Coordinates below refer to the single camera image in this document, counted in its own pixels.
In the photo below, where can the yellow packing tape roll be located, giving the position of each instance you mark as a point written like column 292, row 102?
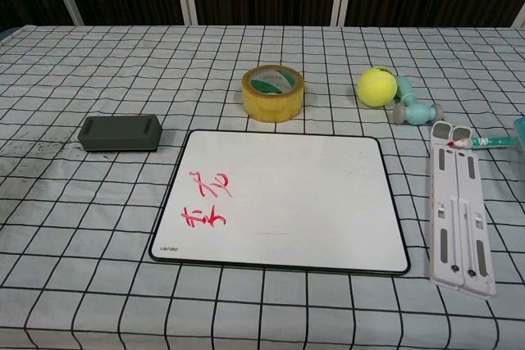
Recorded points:
column 270, row 109

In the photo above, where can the white folding laptop stand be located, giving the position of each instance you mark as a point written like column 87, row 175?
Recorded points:
column 448, row 202

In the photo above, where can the dark grey whiteboard eraser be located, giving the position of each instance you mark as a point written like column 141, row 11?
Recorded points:
column 119, row 133

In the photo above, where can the yellow tennis ball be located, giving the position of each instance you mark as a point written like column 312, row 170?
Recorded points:
column 376, row 87

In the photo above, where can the white black grid tablecloth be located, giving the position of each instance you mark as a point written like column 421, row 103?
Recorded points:
column 82, row 243

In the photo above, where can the white dry-erase board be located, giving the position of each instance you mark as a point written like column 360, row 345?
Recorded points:
column 287, row 202

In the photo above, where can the teal clear plastic container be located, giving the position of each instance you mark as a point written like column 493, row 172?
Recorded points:
column 521, row 149

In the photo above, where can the teal toy hammer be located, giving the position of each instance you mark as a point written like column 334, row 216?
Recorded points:
column 418, row 113

